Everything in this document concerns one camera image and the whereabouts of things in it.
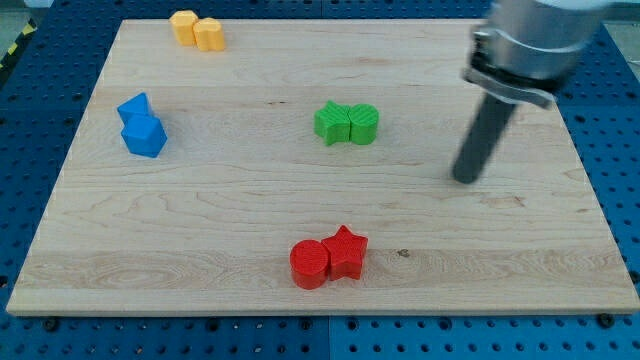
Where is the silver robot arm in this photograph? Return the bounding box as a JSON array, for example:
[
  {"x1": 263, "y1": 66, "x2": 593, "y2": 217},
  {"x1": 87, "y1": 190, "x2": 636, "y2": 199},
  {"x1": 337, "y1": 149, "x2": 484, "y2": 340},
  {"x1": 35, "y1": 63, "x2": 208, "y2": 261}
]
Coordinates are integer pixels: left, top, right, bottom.
[{"x1": 463, "y1": 0, "x2": 612, "y2": 108}]

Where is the green star block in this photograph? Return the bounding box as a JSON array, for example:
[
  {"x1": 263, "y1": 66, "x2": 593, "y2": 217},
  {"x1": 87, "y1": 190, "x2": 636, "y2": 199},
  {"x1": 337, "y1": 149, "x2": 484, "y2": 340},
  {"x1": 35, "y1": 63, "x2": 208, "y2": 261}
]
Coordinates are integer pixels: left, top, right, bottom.
[{"x1": 314, "y1": 100, "x2": 351, "y2": 146}]

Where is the red star block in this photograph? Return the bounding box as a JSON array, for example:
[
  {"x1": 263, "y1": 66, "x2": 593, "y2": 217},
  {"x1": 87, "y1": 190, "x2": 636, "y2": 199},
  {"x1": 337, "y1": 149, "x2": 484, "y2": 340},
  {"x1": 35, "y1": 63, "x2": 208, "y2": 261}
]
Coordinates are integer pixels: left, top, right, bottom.
[{"x1": 321, "y1": 225, "x2": 368, "y2": 281}]

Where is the green circle block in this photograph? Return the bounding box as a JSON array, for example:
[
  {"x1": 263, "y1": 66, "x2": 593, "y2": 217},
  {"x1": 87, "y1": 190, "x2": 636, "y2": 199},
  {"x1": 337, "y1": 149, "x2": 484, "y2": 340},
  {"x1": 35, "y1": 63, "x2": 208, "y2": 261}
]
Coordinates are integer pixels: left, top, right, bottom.
[{"x1": 348, "y1": 104, "x2": 379, "y2": 145}]

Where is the red circle block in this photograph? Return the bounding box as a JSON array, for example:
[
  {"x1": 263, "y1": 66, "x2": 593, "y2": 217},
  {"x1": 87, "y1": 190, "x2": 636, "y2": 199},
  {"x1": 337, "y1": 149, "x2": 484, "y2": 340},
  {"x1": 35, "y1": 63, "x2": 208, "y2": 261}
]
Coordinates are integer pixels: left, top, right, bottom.
[{"x1": 289, "y1": 239, "x2": 330, "y2": 290}]

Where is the wooden board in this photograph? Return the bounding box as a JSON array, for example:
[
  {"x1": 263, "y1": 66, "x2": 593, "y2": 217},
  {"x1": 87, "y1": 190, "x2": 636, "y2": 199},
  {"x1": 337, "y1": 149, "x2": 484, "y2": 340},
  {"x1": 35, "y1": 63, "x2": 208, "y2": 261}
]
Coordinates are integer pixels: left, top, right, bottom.
[{"x1": 7, "y1": 19, "x2": 639, "y2": 317}]

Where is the yellow heart block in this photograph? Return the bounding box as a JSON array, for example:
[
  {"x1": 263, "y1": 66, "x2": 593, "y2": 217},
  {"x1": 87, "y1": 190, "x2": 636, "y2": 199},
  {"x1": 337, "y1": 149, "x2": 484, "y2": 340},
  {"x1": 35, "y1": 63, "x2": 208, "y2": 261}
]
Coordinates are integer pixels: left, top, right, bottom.
[{"x1": 193, "y1": 17, "x2": 226, "y2": 51}]

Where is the blue cube block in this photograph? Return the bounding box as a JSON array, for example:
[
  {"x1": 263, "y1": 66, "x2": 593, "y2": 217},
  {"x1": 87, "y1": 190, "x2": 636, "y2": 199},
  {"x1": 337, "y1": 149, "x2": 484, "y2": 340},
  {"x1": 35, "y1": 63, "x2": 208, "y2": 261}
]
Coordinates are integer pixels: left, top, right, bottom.
[{"x1": 121, "y1": 115, "x2": 167, "y2": 158}]

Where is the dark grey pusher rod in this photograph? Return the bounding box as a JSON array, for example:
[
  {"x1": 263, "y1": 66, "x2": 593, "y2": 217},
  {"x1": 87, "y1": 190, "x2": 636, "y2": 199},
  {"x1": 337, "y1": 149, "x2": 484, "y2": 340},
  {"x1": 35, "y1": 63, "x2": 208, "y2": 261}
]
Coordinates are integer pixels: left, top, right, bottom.
[{"x1": 452, "y1": 93, "x2": 517, "y2": 184}]

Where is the blue triangle block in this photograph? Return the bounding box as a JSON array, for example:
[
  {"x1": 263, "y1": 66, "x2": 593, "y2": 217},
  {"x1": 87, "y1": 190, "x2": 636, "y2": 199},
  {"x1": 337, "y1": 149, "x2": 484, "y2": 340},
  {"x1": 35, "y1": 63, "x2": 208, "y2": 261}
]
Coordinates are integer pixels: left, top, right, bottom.
[{"x1": 117, "y1": 92, "x2": 153, "y2": 125}]

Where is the yellow hexagon block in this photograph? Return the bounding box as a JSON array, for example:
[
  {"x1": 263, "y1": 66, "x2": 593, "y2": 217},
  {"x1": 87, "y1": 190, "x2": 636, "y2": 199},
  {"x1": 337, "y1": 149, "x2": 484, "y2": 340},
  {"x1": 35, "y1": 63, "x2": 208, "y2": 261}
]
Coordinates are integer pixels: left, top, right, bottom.
[{"x1": 169, "y1": 10, "x2": 199, "y2": 46}]

